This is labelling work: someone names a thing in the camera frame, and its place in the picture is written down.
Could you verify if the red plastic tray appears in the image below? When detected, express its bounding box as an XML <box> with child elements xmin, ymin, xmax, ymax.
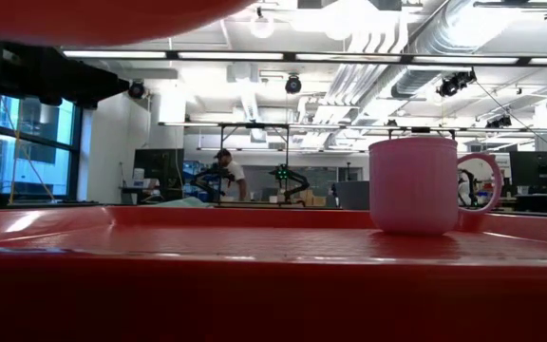
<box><xmin>0</xmin><ymin>204</ymin><xmax>547</xmax><ymax>342</ymax></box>

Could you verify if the black ceiling camera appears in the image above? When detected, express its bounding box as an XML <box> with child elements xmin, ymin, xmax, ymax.
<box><xmin>284</xmin><ymin>74</ymin><xmax>303</xmax><ymax>95</ymax></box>
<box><xmin>485</xmin><ymin>114</ymin><xmax>513</xmax><ymax>130</ymax></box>
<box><xmin>127</xmin><ymin>79</ymin><xmax>148</xmax><ymax>101</ymax></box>
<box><xmin>436</xmin><ymin>69</ymin><xmax>478</xmax><ymax>99</ymax></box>

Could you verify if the black overhead bar with lights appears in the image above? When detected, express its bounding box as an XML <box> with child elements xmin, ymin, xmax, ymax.
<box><xmin>59</xmin><ymin>47</ymin><xmax>547</xmax><ymax>67</ymax></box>

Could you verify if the yellow extension cable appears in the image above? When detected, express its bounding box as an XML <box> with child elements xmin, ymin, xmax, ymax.
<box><xmin>0</xmin><ymin>93</ymin><xmax>57</xmax><ymax>204</ymax></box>

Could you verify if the green cloth napkin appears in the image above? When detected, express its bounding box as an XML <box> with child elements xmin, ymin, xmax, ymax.
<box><xmin>152</xmin><ymin>196</ymin><xmax>214</xmax><ymax>208</ymax></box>

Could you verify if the person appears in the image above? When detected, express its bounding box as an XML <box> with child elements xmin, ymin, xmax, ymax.
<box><xmin>213</xmin><ymin>147</ymin><xmax>249</xmax><ymax>202</ymax></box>

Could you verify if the coral pink plate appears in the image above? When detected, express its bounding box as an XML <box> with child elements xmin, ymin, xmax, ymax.
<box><xmin>0</xmin><ymin>0</ymin><xmax>257</xmax><ymax>48</ymax></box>

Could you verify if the window with black frame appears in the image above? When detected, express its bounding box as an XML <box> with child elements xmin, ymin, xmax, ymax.
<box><xmin>0</xmin><ymin>91</ymin><xmax>84</xmax><ymax>200</ymax></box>

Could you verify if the pink ribbed mug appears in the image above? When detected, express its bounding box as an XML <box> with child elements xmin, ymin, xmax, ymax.
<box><xmin>368</xmin><ymin>136</ymin><xmax>504</xmax><ymax>237</ymax></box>

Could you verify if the black monitor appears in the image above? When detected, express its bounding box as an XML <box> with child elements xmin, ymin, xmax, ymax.
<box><xmin>508</xmin><ymin>150</ymin><xmax>547</xmax><ymax>196</ymax></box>
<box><xmin>133</xmin><ymin>147</ymin><xmax>185</xmax><ymax>201</ymax></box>

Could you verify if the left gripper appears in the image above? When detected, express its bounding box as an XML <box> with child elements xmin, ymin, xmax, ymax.
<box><xmin>0</xmin><ymin>33</ymin><xmax>131</xmax><ymax>110</ymax></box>

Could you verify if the round pendant lamp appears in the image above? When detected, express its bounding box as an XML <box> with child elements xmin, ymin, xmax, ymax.
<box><xmin>249</xmin><ymin>6</ymin><xmax>275</xmax><ymax>40</ymax></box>

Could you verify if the black aluminium table frame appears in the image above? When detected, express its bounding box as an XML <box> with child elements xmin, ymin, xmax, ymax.
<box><xmin>0</xmin><ymin>174</ymin><xmax>102</xmax><ymax>210</ymax></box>

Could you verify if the silver ventilation duct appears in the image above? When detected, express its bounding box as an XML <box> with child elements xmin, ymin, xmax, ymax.
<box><xmin>390</xmin><ymin>0</ymin><xmax>521</xmax><ymax>100</ymax></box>

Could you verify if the cardboard box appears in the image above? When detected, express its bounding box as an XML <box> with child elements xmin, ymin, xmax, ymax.
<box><xmin>300</xmin><ymin>188</ymin><xmax>328</xmax><ymax>208</ymax></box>

